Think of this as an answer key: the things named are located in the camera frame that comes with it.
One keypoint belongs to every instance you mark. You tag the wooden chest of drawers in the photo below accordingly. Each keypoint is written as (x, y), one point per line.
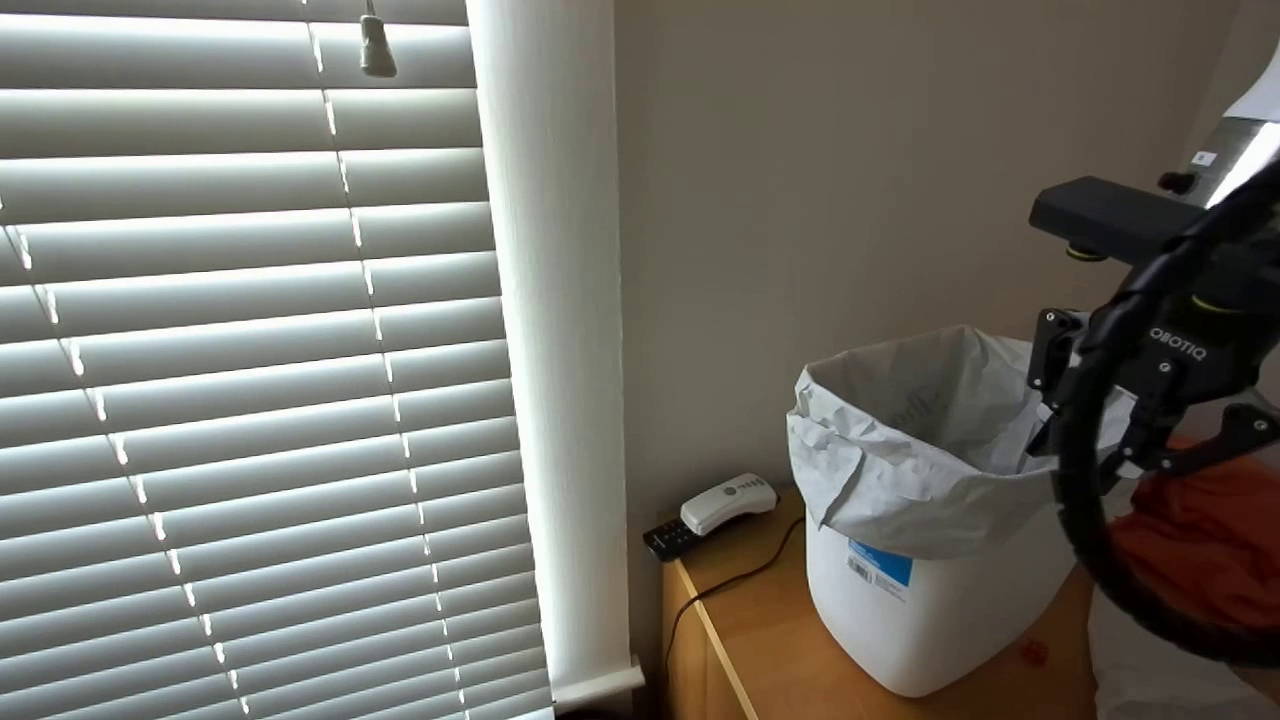
(760, 641)

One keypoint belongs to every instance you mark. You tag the white oval device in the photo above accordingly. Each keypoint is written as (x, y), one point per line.
(725, 500)

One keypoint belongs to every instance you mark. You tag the white window frame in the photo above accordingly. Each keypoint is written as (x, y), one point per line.
(560, 332)

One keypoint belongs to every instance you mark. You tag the small black flat device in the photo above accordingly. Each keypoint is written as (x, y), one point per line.
(666, 540)

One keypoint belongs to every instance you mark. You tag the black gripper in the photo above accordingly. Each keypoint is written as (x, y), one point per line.
(1195, 341)

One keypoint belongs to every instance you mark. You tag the orange cloth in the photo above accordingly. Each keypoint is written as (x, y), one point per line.
(1200, 546)

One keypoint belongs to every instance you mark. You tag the white plastic bag liner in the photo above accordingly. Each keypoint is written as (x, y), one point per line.
(922, 424)

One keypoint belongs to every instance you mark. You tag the white plastic bin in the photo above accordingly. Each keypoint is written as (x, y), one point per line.
(932, 613)

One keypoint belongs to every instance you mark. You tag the white window blinds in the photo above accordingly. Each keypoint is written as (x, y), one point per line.
(243, 373)

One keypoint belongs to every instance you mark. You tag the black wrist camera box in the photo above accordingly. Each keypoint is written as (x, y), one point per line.
(1105, 213)

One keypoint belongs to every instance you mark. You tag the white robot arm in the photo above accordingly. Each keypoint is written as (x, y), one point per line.
(1241, 133)

